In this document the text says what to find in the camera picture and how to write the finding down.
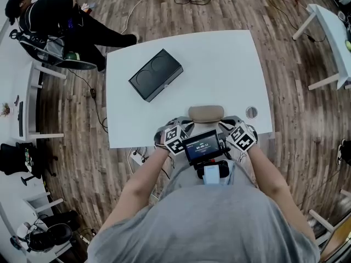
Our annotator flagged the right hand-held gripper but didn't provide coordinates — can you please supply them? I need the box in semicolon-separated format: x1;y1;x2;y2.
219;116;258;153

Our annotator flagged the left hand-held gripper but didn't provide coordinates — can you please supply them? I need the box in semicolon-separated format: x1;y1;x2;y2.
154;116;198;156

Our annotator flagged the person's right forearm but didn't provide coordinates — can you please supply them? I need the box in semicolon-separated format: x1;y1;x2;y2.
246;143;316;242

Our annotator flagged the person's left forearm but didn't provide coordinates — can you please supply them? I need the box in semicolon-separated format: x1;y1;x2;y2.
101;146;170;231

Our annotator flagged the black chest-mounted screen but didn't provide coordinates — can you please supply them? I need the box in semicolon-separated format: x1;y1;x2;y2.
181;129;220;167

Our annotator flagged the light blue chest device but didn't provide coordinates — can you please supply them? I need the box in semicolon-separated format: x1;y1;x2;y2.
203;165;220;186

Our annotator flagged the black rectangular box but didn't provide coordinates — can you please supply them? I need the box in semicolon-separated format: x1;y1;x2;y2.
128;48;184;103

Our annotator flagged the white power strip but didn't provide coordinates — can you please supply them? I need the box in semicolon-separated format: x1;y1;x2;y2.
128;147;151;167

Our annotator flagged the person's grey shirt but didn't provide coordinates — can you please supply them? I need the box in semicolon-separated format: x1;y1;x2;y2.
87;160;321;263

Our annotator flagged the white side table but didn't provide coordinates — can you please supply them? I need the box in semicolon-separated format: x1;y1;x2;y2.
292;3;351;91
10;60;68;142

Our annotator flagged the black gear bundle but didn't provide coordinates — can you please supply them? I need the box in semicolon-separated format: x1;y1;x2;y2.
338;7;351;38

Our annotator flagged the wooden board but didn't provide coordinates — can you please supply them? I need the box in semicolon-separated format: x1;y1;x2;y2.
320;220;351;263

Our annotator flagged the black office chair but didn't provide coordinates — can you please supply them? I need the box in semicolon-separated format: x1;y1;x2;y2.
0;142;59;186

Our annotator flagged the round table cable grommet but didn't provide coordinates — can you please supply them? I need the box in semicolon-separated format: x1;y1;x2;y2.
245;106;259;121

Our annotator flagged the black floor cable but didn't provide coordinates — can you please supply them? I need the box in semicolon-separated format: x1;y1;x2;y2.
67;67;109;134

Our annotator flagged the white floor cable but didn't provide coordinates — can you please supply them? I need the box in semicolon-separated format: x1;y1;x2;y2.
120;0;160;35

